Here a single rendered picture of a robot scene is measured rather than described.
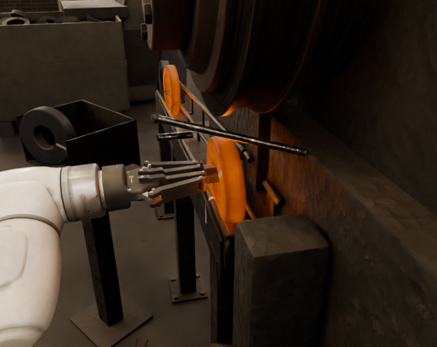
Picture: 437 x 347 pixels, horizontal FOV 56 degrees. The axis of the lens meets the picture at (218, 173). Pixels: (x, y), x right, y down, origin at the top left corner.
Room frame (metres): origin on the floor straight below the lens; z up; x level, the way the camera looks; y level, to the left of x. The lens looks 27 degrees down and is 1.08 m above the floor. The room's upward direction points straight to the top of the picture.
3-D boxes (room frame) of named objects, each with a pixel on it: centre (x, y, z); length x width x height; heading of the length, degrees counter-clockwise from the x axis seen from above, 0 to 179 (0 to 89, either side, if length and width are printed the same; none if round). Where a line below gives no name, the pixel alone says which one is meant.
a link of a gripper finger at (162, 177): (0.60, 0.07, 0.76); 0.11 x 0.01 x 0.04; 101
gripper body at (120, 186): (0.59, 0.14, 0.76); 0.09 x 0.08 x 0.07; 103
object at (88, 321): (1.03, 0.38, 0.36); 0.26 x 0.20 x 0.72; 48
